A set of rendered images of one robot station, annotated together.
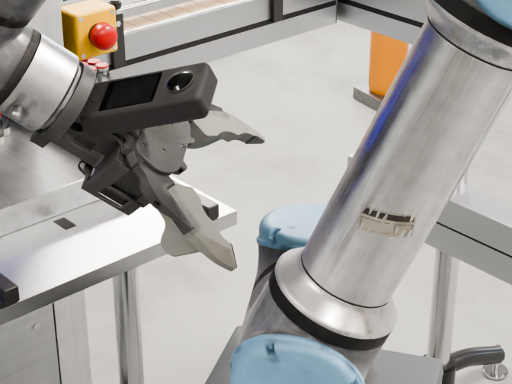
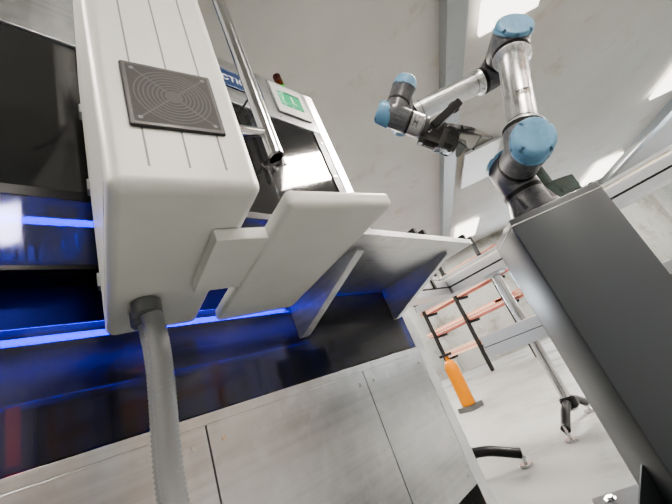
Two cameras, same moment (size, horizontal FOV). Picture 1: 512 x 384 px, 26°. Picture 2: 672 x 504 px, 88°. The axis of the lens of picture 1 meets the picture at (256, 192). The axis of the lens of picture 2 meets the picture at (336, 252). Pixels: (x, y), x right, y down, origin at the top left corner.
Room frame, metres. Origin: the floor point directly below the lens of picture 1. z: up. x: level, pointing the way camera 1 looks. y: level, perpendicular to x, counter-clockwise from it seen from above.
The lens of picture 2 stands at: (0.01, 0.69, 0.52)
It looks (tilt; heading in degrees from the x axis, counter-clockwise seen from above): 22 degrees up; 352
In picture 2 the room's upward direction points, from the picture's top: 22 degrees counter-clockwise
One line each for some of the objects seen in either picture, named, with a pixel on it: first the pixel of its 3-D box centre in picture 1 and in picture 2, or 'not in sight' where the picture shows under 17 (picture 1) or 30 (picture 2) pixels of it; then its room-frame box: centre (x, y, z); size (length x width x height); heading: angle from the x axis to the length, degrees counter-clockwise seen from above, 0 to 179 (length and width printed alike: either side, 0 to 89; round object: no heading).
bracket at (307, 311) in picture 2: not in sight; (329, 295); (1.00, 0.62, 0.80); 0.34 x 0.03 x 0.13; 42
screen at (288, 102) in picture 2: not in sight; (290, 102); (1.39, 0.43, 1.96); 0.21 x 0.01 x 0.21; 132
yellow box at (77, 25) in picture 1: (84, 28); not in sight; (1.59, 0.26, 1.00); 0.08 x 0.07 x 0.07; 42
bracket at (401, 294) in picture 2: not in sight; (420, 287); (1.33, 0.25, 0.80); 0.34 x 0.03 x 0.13; 42
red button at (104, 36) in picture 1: (102, 35); not in sight; (1.56, 0.23, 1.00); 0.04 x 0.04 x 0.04; 42
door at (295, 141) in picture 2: not in sight; (305, 169); (1.36, 0.49, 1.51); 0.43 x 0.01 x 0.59; 132
